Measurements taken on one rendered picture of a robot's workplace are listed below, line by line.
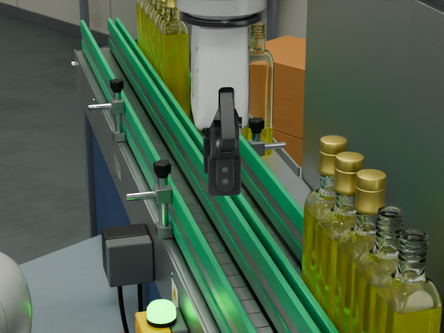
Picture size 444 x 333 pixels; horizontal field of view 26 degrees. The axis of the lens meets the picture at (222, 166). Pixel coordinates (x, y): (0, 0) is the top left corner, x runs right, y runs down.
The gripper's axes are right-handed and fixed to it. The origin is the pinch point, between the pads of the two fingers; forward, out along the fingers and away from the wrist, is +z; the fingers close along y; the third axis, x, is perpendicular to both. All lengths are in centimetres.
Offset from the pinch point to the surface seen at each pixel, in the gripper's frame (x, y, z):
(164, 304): -5, -37, 37
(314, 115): 23, -71, 20
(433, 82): 28.2, -22.3, -1.0
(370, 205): 17.8, -9.1, 9.1
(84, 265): -21, -102, 64
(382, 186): 19.0, -9.4, 7.0
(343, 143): 17.1, -20.9, 6.0
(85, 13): -37, -486, 95
